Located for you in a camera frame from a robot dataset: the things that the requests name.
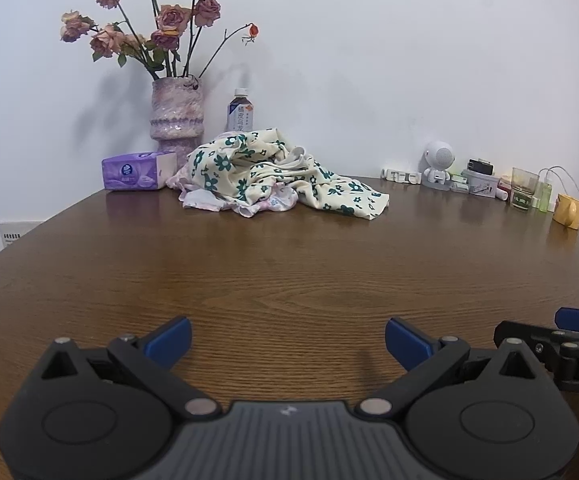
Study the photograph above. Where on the small green white box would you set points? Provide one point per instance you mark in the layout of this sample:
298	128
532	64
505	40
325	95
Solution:
459	185

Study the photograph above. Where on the pink floral garment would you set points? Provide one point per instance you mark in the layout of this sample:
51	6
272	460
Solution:
199	200

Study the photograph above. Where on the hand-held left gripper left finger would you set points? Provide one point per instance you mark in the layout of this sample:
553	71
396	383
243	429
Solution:
172	341

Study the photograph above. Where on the tea bottle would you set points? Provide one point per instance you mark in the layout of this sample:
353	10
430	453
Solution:
240	112

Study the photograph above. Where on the cream dress with green flowers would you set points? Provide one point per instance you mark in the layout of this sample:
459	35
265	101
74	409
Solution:
249	170

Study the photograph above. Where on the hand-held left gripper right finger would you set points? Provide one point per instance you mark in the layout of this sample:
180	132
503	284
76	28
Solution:
407	342

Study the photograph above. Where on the purple tissue pack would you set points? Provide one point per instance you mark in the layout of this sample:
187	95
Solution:
134	170

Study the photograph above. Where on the purple textured vase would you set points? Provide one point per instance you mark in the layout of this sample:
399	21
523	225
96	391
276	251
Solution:
177	110

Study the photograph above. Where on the black charger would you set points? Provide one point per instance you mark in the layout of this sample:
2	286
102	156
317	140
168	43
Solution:
479	166

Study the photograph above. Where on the dried rose bouquet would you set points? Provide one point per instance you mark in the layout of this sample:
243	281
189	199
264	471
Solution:
172	17

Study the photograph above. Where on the pink white tube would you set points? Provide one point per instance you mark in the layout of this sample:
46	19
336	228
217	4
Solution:
503	194

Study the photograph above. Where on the yellow mug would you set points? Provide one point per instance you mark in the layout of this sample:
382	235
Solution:
567	210

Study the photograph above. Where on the glass cup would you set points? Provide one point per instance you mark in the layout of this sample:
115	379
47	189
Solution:
523	190

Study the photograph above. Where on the grey tin box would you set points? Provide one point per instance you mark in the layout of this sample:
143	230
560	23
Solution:
480	185

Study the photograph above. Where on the green spray bottle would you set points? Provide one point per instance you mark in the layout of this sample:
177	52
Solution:
544	197

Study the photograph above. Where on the white robot speaker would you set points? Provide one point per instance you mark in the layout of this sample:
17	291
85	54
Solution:
438	157

